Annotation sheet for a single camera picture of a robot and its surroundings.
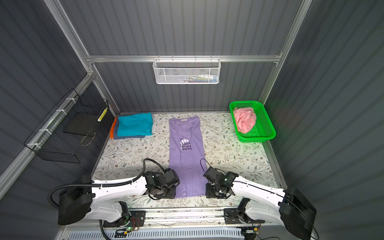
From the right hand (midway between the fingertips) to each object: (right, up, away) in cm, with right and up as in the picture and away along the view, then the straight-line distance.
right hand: (209, 196), depth 80 cm
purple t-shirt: (-13, +18, +16) cm, 28 cm away
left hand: (-19, +1, 0) cm, 19 cm away
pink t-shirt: (+29, +44, +28) cm, 60 cm away
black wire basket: (-72, +36, -7) cm, 81 cm away
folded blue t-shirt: (-62, +32, +20) cm, 72 cm away
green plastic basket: (+42, +36, +27) cm, 62 cm away
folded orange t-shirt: (-68, +36, +27) cm, 81 cm away
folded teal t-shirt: (-51, +39, +27) cm, 70 cm away
